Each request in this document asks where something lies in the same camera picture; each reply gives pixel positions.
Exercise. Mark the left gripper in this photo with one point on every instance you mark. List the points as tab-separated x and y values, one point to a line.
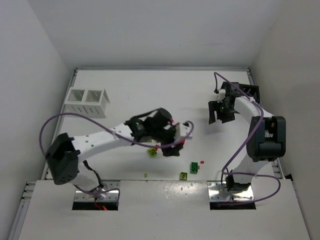
169	141

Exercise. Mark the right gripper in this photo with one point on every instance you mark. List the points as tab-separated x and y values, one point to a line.
221	111

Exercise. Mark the lime lego brick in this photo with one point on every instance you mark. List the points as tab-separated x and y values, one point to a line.
183	176
152	152

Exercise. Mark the green lego brick with red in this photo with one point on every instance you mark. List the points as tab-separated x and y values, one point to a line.
194	167

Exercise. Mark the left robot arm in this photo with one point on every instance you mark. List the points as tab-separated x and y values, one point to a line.
67	157

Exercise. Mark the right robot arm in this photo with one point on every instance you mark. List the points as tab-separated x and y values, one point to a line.
266	140

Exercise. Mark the lime lego brick front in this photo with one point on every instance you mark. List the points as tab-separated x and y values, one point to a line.
183	176

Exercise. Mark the black container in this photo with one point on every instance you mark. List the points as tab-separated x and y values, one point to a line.
251	91

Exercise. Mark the white two-compartment container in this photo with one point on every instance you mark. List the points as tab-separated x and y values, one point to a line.
91	103

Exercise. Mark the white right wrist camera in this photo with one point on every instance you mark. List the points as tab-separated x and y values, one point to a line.
221	95

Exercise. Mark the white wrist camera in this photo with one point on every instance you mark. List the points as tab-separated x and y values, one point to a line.
221	95
183	131

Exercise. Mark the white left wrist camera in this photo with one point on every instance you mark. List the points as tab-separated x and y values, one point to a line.
183	131

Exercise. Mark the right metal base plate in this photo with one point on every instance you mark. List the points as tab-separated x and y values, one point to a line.
219	194

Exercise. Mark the metal base plate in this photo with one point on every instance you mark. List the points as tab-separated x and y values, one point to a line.
219	194
109	193

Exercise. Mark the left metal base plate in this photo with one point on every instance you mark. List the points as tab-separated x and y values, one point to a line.
109	193

